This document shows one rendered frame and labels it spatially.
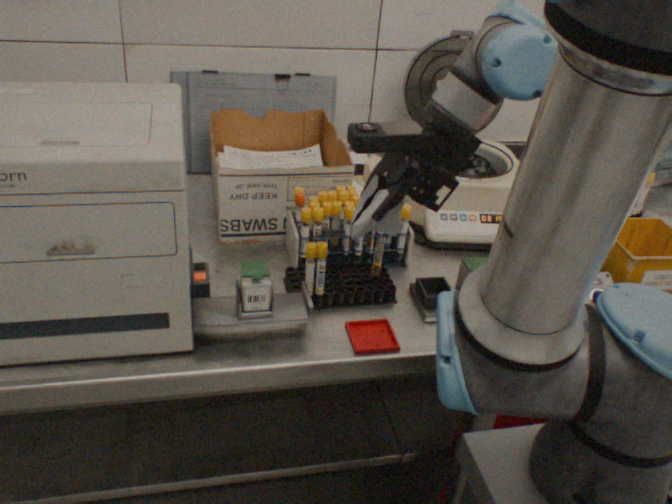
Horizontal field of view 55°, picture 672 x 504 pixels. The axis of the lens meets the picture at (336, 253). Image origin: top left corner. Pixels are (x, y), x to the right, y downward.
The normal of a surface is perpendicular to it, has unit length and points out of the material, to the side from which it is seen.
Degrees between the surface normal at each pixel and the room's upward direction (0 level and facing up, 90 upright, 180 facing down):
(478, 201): 90
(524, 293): 104
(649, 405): 87
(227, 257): 0
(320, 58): 90
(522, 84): 80
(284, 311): 0
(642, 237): 90
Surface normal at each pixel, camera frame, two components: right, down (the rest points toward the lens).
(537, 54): -0.05, 0.38
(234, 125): 0.25, 0.50
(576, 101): -0.78, 0.44
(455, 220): 0.09, -0.54
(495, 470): 0.07, -0.85
